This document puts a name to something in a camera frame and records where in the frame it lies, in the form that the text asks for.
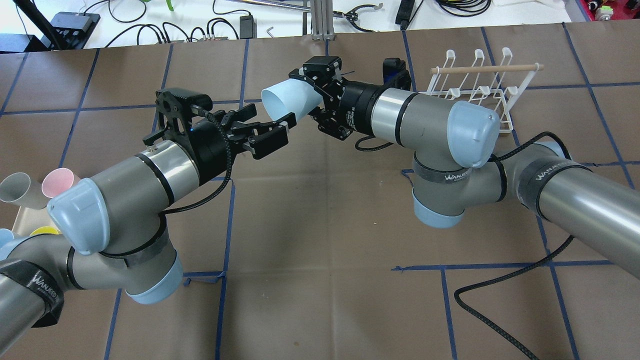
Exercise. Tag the pink plastic cup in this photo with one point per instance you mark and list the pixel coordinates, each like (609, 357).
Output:
(58, 181)

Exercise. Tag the light blue plastic cup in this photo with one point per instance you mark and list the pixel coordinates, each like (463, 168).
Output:
(290, 96)

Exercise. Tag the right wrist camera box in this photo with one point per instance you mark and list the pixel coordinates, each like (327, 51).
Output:
(395, 74)

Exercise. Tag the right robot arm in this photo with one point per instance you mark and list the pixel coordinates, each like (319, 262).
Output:
(454, 165)

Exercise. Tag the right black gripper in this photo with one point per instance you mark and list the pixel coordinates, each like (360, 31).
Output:
(358, 106)

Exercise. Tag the black power adapter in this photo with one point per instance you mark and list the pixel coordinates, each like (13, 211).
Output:
(404, 14)

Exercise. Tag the grey plastic cup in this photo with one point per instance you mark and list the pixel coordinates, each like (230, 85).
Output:
(22, 190)

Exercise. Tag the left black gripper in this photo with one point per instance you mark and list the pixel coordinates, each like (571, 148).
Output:
(209, 145)

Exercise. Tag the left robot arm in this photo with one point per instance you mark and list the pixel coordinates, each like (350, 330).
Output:
(114, 231)

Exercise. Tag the red parts bin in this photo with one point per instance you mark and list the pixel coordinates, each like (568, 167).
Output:
(598, 10)

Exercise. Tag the white wire cup rack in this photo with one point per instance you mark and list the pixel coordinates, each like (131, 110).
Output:
(495, 87)

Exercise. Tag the yellow plastic cup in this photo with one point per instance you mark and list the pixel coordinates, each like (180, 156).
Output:
(45, 230)

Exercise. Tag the aluminium frame post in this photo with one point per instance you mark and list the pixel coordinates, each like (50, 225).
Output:
(322, 24)

